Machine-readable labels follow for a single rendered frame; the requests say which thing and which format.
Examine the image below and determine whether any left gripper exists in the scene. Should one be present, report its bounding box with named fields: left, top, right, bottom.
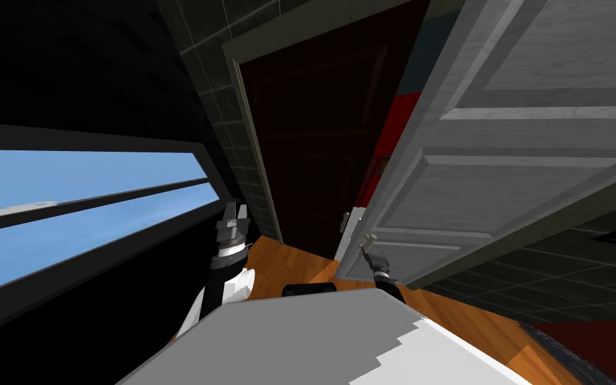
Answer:
left=214, top=202, right=250, bottom=249

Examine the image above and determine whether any grey panelled door leaf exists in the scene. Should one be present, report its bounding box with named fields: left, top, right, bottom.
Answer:
left=334, top=0, right=616, bottom=290

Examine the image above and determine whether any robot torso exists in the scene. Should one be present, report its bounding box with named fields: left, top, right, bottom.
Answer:
left=115, top=281, right=534, bottom=385

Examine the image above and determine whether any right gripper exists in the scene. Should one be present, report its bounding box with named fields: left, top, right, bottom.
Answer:
left=359, top=244, right=394, bottom=279

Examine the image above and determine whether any black framed window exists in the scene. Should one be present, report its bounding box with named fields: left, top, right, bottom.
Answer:
left=0, top=120, right=230, bottom=343

